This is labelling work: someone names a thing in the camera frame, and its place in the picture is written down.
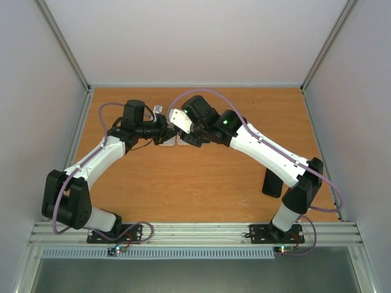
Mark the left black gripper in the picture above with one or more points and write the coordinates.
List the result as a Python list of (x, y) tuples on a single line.
[(161, 138)]

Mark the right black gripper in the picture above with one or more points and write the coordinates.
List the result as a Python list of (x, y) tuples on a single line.
[(193, 136)]

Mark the white phone case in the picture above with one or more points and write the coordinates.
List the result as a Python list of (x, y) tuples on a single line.
[(170, 142), (181, 142)]

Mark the phone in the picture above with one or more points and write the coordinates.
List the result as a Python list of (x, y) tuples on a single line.
[(272, 185)]

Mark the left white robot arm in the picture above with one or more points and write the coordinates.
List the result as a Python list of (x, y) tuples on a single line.
[(66, 199)]

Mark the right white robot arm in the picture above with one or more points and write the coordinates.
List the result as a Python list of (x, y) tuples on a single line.
[(293, 178)]

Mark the left circuit board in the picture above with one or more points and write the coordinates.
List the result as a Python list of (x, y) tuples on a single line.
[(117, 250)]

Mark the circuit board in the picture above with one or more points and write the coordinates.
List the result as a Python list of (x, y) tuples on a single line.
[(285, 249), (117, 250)]

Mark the right circuit board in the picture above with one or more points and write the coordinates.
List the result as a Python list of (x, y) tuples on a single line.
[(285, 249)]

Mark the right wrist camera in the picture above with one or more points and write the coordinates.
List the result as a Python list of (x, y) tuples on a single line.
[(180, 119)]

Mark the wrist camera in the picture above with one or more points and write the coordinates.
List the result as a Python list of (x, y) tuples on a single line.
[(157, 110), (180, 119)]

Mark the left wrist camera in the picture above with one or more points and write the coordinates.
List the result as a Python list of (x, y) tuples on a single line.
[(157, 110)]

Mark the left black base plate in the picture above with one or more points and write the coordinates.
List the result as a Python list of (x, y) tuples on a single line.
[(126, 233)]

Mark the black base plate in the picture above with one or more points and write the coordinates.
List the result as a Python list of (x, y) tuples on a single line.
[(259, 233), (126, 233)]

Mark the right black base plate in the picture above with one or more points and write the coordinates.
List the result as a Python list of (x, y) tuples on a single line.
[(259, 233)]

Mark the aluminium front rail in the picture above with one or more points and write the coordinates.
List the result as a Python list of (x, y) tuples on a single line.
[(325, 234)]

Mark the grey slotted cable duct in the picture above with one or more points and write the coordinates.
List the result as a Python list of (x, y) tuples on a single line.
[(159, 253)]

